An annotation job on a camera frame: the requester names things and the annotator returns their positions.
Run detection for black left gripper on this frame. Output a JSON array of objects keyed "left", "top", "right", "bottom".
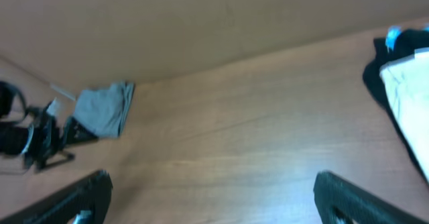
[{"left": 23, "top": 108, "right": 99, "bottom": 172}]

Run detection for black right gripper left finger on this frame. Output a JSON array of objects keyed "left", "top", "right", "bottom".
[{"left": 1, "top": 170, "right": 113, "bottom": 224}]

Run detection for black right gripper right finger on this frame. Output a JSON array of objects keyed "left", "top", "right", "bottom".
[{"left": 313, "top": 171, "right": 427, "bottom": 224}]

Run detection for grey shorts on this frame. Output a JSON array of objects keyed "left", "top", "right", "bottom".
[{"left": 72, "top": 81, "right": 135, "bottom": 138}]

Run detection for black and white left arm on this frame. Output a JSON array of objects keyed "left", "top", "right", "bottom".
[{"left": 1, "top": 81, "right": 99, "bottom": 172}]

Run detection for beige shorts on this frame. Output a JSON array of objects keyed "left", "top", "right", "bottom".
[{"left": 379, "top": 48, "right": 428, "bottom": 178}]

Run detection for light blue garment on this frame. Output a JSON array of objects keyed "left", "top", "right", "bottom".
[{"left": 385, "top": 25, "right": 428, "bottom": 52}]

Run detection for black garment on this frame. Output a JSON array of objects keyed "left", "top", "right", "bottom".
[{"left": 362, "top": 36, "right": 427, "bottom": 180}]

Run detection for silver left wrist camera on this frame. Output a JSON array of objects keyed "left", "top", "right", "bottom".
[{"left": 46, "top": 98, "right": 62, "bottom": 117}]

